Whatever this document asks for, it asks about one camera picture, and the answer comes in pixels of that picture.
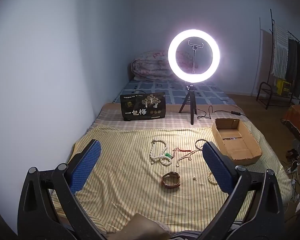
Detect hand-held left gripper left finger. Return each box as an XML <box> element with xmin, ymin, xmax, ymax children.
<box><xmin>17</xmin><ymin>139</ymin><xmax>108</xmax><ymax>240</ymax></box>

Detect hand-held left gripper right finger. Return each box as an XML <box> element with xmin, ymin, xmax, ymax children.
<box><xmin>197</xmin><ymin>141</ymin><xmax>286</xmax><ymax>240</ymax></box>

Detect cream small bead necklace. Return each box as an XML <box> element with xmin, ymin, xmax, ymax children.
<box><xmin>176</xmin><ymin>148</ymin><xmax>204</xmax><ymax>167</ymax></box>

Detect green jade pendant red cord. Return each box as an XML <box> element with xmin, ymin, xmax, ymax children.
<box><xmin>164</xmin><ymin>148</ymin><xmax>192</xmax><ymax>159</ymax></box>

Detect black bangle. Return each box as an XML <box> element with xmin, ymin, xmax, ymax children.
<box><xmin>195</xmin><ymin>139</ymin><xmax>212</xmax><ymax>151</ymax></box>

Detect brown cardboard box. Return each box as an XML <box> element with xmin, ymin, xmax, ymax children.
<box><xmin>281</xmin><ymin>104</ymin><xmax>300</xmax><ymax>143</ymax></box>

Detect yellow striped blanket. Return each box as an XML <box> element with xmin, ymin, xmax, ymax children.
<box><xmin>50</xmin><ymin>124</ymin><xmax>294</xmax><ymax>233</ymax></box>

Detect brown leather watch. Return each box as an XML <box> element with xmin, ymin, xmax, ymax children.
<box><xmin>161</xmin><ymin>171</ymin><xmax>181</xmax><ymax>189</ymax></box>

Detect beige checked sheet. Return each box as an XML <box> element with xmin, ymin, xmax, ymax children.
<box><xmin>86</xmin><ymin>102</ymin><xmax>250</xmax><ymax>133</ymax></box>

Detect black tripod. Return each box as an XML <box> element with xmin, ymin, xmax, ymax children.
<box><xmin>179</xmin><ymin>84</ymin><xmax>197</xmax><ymax>125</ymax></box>

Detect blue checked bed sheet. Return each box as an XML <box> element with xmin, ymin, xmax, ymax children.
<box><xmin>112</xmin><ymin>80</ymin><xmax>237</xmax><ymax>105</ymax></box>

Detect yellow box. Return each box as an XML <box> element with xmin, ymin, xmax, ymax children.
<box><xmin>275</xmin><ymin>79</ymin><xmax>292</xmax><ymax>95</ymax></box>

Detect black snack bag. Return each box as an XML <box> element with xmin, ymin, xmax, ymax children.
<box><xmin>120</xmin><ymin>92</ymin><xmax>167</xmax><ymax>122</ymax></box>

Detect tan cloth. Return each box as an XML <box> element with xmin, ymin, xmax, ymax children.
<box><xmin>107</xmin><ymin>214</ymin><xmax>171</xmax><ymax>240</ymax></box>

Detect black metal clothes rack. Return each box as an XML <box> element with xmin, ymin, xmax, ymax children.
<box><xmin>256</xmin><ymin>9</ymin><xmax>300</xmax><ymax>109</ymax></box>

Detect dark hanging clothes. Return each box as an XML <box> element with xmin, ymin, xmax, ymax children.
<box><xmin>285</xmin><ymin>37</ymin><xmax>300</xmax><ymax>97</ymax></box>

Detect white striped towel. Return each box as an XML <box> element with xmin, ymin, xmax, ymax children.
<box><xmin>271</xmin><ymin>22</ymin><xmax>289</xmax><ymax>79</ymax></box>

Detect tan board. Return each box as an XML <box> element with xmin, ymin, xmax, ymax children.
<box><xmin>259</xmin><ymin>17</ymin><xmax>275</xmax><ymax>98</ymax></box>

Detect rolled floral quilt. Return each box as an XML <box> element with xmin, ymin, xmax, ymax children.
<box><xmin>131</xmin><ymin>50</ymin><xmax>190</xmax><ymax>82</ymax></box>

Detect tangle of white cables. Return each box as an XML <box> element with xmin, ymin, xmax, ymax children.
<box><xmin>285</xmin><ymin>161</ymin><xmax>300</xmax><ymax>203</ymax></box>

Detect large white pearl necklace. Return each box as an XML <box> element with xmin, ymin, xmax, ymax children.
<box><xmin>149</xmin><ymin>139</ymin><xmax>172</xmax><ymax>167</ymax></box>

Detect black ring light cable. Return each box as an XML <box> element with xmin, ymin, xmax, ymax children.
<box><xmin>197</xmin><ymin>105</ymin><xmax>248</xmax><ymax>120</ymax></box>

